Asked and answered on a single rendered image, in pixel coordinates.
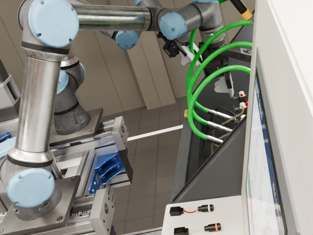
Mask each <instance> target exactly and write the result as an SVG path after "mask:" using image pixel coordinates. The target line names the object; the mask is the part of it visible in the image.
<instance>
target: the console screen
mask: <svg viewBox="0 0 313 235"><path fill-rule="evenodd" d="M245 194H246V207H247V219H248V232H249V235H300V228H299V222H298V218H297V214H296V209H295V205H294V201H293V195H292V191H291V187H290V182H289V178H288V174H287V170H286V165H285V160H284V156H283V152H282V147H281V143H280V139H279V133H278V129H277V125H276V121H275V116H274V112H273V108H272V103H271V98H270V94H269V89H268V85H267V81H266V77H265V71H264V67H263V63H262V59H261V54H260V50H259V46H258V47H257V51H256V63H255V75H254V86H253V98H252V114H251V126H250V138H249V149H248V161H247V173H246V184H245Z"/></svg>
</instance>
